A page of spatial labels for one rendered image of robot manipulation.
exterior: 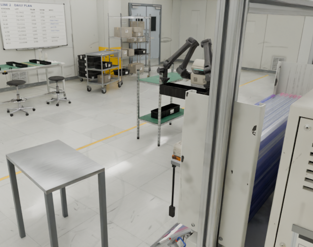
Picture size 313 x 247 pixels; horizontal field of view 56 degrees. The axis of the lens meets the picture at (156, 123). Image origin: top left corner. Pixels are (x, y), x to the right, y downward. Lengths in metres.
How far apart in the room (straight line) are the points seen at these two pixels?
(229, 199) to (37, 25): 8.09
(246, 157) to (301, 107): 0.13
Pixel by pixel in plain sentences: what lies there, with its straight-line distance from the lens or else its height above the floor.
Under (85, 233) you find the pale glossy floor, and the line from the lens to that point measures 2.90.
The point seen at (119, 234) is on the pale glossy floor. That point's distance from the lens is 2.86.
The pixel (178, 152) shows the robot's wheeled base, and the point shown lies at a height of 0.18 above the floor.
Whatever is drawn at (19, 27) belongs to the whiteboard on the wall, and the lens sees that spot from 8.27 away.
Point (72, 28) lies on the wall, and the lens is 9.13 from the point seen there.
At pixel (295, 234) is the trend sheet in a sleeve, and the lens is 0.63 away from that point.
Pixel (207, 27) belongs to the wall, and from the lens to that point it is 12.35.
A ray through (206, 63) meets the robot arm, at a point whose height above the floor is 1.40.
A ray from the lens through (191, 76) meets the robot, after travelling 3.57.
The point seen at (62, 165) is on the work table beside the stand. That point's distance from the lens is 2.30.
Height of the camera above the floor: 1.85
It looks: 20 degrees down
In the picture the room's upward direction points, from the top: 1 degrees clockwise
